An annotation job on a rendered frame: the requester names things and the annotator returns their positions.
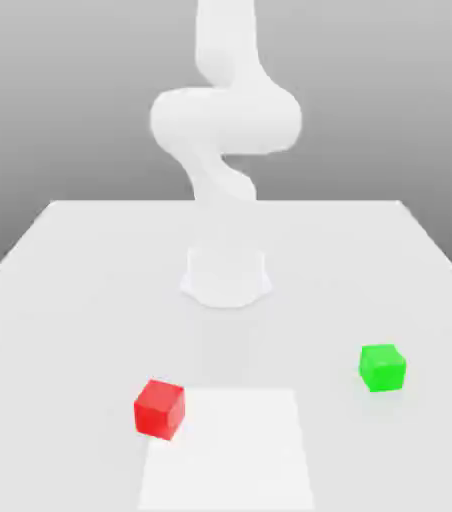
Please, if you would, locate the small red cube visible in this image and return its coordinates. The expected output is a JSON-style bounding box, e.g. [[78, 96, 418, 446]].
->
[[133, 378, 187, 442]]

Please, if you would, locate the small green cube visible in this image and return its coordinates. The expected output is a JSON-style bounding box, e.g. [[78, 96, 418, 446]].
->
[[358, 343, 408, 394]]

